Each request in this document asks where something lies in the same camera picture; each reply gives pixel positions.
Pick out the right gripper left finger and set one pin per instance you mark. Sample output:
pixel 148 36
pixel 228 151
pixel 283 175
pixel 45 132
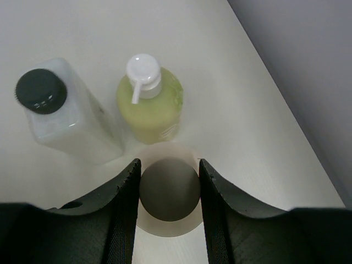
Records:
pixel 98 227

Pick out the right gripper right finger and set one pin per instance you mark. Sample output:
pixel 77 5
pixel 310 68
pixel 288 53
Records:
pixel 240 228

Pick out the beige bottle round cap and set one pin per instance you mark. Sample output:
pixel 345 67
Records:
pixel 169 203

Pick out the white bottle black cap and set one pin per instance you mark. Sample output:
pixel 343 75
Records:
pixel 64 115

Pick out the green pump lotion bottle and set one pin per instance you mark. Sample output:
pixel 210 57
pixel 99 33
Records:
pixel 150 100

